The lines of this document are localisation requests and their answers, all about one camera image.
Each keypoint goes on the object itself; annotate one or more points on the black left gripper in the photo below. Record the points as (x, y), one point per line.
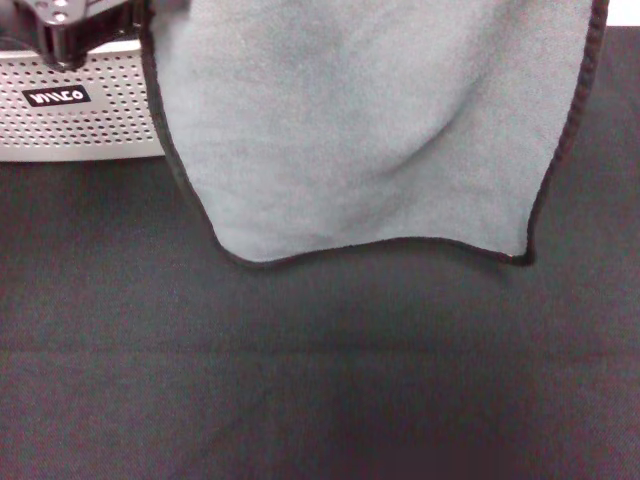
(85, 25)

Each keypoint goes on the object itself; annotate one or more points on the grey towel with black trim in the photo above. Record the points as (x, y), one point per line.
(350, 125)

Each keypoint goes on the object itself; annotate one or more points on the grey perforated storage box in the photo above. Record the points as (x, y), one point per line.
(75, 135)

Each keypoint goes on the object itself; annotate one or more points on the black tablecloth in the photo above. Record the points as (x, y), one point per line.
(320, 375)

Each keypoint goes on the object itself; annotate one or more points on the dark cloth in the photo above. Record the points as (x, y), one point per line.
(17, 30)

